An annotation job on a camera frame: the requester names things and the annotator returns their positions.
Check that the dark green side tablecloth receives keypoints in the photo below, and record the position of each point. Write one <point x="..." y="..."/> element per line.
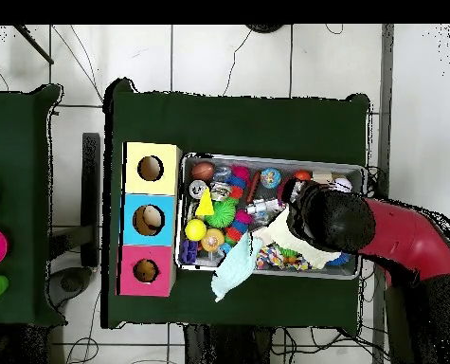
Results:
<point x="16" y="151"/>

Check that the yellow cheese wedge toy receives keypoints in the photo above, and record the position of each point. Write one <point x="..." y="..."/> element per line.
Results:
<point x="206" y="206"/>

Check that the brown toy football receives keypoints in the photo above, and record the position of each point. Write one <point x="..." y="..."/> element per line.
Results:
<point x="203" y="171"/>

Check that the crushed silver can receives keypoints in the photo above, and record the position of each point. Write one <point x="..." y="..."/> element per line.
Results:
<point x="221" y="189"/>

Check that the black round base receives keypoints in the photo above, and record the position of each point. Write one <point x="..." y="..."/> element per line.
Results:
<point x="264" y="28"/>

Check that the globe print ball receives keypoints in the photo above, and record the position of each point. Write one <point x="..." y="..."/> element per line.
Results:
<point x="270" y="178"/>

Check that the black tripod leg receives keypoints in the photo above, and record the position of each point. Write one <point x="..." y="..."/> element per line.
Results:
<point x="35" y="44"/>

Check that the light blue waffle cloth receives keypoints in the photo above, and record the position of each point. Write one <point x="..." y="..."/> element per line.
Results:
<point x="232" y="269"/>

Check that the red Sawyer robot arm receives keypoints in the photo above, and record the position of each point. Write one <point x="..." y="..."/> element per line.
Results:
<point x="406" y="239"/>

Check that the black upright panel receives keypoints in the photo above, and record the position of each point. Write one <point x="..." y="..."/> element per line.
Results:
<point x="91" y="189"/>

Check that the silver mesh bin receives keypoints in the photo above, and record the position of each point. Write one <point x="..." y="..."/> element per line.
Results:
<point x="247" y="162"/>

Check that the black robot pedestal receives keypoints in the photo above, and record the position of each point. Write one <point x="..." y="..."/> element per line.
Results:
<point x="224" y="345"/>

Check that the toy hamburger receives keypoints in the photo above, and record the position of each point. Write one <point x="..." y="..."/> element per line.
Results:
<point x="213" y="240"/>

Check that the cream waffle cloth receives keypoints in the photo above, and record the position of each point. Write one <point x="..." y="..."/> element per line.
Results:
<point x="277" y="231"/>

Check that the white baseball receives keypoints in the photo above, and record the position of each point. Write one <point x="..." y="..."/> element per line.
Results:
<point x="344" y="184"/>

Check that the wooden box with three holes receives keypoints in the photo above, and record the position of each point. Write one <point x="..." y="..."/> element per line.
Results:
<point x="167" y="182"/>

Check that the green spiky ball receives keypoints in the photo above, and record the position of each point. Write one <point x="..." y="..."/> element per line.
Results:
<point x="220" y="214"/>

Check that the yellow ball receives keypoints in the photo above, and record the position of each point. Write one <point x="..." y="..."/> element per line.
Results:
<point x="196" y="230"/>

